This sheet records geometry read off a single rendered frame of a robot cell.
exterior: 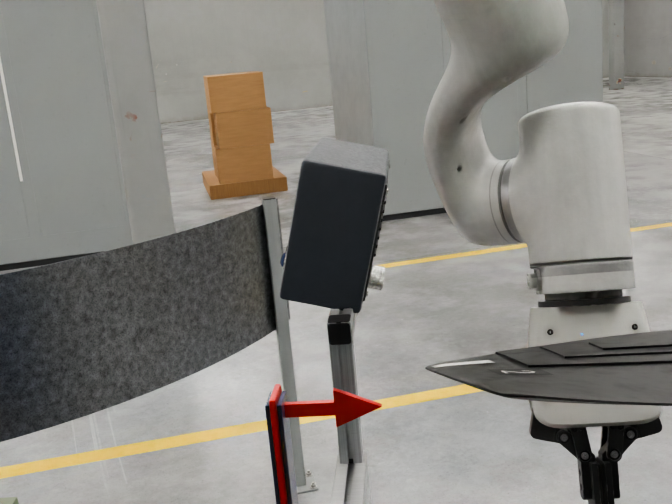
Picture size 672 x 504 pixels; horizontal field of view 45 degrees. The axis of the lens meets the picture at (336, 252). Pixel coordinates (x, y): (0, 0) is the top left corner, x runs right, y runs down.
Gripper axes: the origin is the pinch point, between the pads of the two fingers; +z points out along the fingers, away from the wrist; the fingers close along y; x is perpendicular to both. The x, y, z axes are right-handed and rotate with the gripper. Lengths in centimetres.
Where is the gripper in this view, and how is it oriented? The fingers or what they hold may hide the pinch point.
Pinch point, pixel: (599, 483)
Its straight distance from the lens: 73.7
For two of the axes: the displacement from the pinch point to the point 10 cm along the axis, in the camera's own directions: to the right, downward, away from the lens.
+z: 0.7, 10.0, -0.6
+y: 9.9, -0.7, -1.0
